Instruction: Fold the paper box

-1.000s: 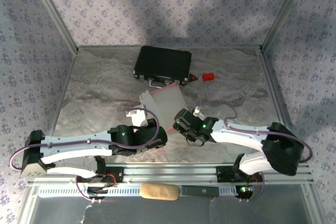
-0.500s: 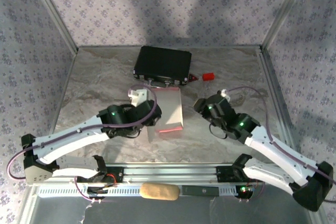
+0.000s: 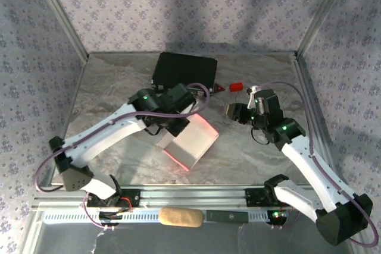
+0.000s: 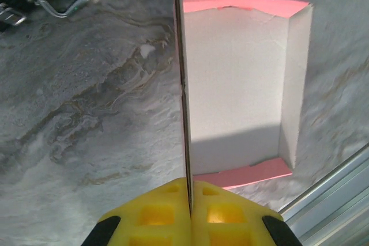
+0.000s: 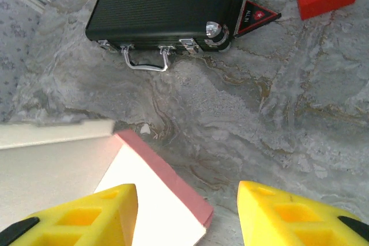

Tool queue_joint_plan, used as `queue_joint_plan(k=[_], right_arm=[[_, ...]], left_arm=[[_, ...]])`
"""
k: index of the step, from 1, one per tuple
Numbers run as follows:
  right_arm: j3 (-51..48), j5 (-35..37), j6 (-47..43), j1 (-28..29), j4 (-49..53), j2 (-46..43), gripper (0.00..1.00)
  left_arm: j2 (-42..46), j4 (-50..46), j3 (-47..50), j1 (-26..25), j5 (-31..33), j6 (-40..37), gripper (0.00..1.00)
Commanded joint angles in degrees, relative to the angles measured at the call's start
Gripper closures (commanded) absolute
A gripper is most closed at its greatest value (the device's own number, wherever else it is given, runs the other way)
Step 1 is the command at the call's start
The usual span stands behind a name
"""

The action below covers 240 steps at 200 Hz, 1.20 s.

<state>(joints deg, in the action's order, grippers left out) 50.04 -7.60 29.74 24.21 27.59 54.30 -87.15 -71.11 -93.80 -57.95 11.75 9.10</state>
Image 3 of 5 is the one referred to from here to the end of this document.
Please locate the tan oblong pad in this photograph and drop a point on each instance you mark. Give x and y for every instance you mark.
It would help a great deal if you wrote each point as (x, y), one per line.
(181, 217)

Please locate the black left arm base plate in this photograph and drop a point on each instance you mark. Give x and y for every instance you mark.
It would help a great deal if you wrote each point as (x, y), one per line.
(135, 198)

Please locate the black flat bar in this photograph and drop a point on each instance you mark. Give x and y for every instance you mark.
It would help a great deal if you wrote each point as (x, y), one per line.
(227, 216)

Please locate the aluminium corner post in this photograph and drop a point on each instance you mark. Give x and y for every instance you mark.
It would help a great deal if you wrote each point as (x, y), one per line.
(324, 13)
(59, 13)

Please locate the aluminium side rail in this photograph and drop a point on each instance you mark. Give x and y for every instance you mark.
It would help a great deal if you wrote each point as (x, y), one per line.
(315, 117)
(68, 117)

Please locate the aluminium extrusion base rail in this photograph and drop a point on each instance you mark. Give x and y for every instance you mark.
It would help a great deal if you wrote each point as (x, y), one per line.
(193, 196)

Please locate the red black triangular badge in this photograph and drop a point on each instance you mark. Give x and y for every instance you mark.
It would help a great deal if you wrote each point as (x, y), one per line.
(219, 88)

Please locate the pink paper box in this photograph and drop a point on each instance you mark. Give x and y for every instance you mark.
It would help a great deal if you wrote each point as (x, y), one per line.
(193, 144)

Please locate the small LED circuit board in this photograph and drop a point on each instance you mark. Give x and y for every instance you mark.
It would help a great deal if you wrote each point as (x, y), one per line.
(276, 215)

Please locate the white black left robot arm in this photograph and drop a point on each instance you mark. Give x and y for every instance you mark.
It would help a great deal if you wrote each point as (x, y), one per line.
(101, 138)

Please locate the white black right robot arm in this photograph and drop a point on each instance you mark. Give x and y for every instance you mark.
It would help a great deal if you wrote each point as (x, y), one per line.
(309, 167)

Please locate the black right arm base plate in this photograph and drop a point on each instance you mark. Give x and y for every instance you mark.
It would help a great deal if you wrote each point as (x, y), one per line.
(253, 197)

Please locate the red block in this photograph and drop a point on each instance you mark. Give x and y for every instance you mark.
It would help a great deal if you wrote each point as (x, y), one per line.
(236, 87)

